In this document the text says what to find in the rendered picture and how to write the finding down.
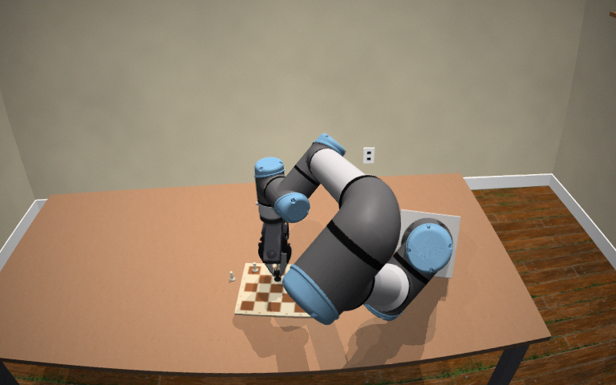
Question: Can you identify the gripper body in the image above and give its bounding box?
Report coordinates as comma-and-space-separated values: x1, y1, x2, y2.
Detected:
260, 216, 290, 252

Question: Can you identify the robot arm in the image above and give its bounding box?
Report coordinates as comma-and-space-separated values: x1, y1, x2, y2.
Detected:
254, 134, 453, 325

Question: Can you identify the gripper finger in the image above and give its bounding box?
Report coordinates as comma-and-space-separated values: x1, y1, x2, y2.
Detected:
279, 243, 292, 277
258, 242, 275, 277

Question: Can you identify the brown and cream checkered chessboard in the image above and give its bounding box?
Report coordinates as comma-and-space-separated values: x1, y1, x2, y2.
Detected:
234, 263, 312, 318

